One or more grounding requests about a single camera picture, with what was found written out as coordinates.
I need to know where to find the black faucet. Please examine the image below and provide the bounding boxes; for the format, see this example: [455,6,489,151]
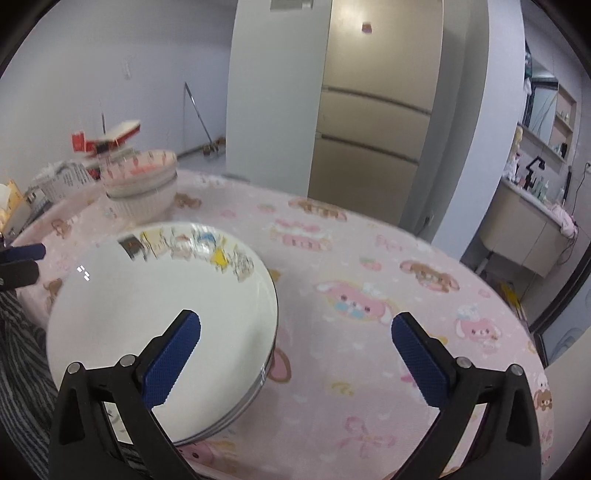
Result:
[522,157,546,190]

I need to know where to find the toiletry bottles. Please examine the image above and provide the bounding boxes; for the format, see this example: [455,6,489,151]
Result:
[505,159,571,204]

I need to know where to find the black door frame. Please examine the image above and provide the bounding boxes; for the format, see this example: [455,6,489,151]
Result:
[529,217,591,334]

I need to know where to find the pink cloth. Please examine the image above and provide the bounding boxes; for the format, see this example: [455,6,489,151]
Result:
[551,203,579,237]

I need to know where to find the white ribbed pink bowl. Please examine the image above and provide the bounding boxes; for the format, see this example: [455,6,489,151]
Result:
[105,178,179,220]

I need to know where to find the yellow box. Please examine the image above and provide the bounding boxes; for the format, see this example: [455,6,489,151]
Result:
[0,178,27,232]

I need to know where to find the metal pole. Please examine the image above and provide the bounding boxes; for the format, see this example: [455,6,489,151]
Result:
[184,82,219,157]

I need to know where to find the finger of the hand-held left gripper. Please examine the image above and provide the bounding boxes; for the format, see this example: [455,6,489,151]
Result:
[0,243,47,263]
[0,259,40,291]

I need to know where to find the striped grey clothing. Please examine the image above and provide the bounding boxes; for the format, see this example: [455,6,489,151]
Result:
[0,288,63,480]

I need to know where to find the yellow slippers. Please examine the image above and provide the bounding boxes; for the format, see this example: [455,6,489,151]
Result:
[501,281,523,311]

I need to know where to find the pink cartoon print tablecloth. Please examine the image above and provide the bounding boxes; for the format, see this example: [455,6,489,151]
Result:
[9,168,555,480]

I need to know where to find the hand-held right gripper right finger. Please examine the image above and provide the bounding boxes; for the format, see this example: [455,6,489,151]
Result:
[391,312,541,480]

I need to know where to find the mirror wall cabinet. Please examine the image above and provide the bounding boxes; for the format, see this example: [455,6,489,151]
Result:
[522,69,579,163]

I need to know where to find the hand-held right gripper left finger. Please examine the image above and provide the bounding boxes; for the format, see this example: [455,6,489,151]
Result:
[48,310,202,480]

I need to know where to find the beige vanity cabinet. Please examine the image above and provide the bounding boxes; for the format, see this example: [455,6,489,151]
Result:
[480,178,578,278]

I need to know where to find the white cartoon print plate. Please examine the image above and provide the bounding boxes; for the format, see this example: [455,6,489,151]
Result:
[46,222,280,441]
[173,323,280,445]
[175,351,276,448]

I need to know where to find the beige refrigerator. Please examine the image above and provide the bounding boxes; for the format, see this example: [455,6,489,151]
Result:
[307,0,444,227]

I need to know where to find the pink carrot print bowl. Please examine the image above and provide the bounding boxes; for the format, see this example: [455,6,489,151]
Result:
[99,149,179,189]

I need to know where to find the red box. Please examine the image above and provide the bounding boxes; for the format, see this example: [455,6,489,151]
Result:
[71,119,142,154]

